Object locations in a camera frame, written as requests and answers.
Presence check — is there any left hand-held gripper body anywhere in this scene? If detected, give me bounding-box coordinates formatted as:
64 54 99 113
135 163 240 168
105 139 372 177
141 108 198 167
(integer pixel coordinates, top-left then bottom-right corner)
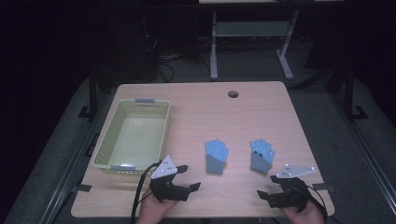
148 155 191 203

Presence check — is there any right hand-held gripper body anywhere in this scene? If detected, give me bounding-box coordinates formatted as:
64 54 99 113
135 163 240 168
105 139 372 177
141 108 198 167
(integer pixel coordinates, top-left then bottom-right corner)
267 163 316 213

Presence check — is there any blue knitted glove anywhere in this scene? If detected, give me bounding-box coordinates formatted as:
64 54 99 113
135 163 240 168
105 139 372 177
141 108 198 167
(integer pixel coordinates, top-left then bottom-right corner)
204 138 230 175
248 138 276 175

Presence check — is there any cream plastic basket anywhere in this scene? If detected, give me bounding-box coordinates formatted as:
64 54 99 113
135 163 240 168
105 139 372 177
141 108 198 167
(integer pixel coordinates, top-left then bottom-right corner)
92 98 172 175

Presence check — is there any person's right hand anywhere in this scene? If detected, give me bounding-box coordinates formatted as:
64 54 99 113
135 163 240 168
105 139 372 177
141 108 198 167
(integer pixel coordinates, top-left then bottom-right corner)
280 204 326 224

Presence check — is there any person's left hand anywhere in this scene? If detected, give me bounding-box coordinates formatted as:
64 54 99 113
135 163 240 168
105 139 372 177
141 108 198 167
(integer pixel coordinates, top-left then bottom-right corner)
136 189 178 224

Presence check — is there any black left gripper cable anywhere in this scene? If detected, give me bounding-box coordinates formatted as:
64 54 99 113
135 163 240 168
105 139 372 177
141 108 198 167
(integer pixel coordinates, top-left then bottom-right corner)
130 161 163 224

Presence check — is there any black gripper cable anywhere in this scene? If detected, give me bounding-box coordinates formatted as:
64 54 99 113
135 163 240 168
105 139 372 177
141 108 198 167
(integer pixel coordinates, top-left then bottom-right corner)
130 161 163 224
305 184 329 224

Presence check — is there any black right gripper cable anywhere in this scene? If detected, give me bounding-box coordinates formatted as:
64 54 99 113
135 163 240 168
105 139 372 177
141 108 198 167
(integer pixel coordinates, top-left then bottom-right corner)
305 184 329 224

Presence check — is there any black table edge bracket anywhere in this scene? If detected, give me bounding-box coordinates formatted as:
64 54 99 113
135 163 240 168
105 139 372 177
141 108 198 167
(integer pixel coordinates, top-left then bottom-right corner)
312 183 336 191
71 184 93 193

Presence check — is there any tangle of floor cables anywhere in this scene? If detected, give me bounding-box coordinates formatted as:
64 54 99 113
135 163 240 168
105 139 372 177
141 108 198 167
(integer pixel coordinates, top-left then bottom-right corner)
141 34 213 84

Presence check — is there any black metal stand post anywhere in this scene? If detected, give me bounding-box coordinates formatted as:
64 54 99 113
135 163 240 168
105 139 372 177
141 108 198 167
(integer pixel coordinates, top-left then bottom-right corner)
345 66 355 122
88 68 98 119

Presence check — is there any white metal desk frame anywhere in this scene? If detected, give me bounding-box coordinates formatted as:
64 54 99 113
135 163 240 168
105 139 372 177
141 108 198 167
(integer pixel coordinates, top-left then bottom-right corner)
209 8 301 81

